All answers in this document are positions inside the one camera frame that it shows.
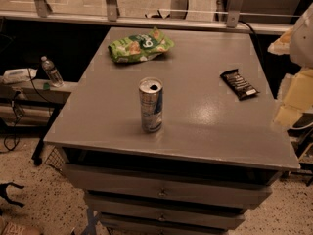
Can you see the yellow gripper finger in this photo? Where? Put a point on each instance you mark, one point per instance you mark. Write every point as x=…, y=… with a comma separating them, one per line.
x=295, y=97

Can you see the black rxbar chocolate wrapper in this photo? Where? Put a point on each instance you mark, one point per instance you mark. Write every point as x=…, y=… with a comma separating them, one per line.
x=239, y=85

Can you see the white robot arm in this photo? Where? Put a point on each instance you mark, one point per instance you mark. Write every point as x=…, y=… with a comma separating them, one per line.
x=297, y=42

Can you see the grey drawer cabinet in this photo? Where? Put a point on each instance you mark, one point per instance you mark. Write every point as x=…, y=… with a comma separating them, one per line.
x=214, y=158

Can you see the silver blue energy drink can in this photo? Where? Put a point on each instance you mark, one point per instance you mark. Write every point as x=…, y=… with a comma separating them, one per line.
x=151, y=102

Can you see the green chip bag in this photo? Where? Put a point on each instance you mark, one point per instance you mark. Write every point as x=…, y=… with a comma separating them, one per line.
x=140, y=47

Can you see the metal window railing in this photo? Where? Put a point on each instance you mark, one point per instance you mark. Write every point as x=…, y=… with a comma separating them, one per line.
x=264, y=16

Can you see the clear plastic water bottle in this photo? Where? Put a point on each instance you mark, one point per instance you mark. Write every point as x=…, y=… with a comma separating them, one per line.
x=49, y=67

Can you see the low grey side bench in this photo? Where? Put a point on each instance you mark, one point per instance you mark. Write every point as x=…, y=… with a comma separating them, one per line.
x=33, y=93

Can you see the white tissue pack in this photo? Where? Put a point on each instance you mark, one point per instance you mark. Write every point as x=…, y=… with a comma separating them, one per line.
x=19, y=75

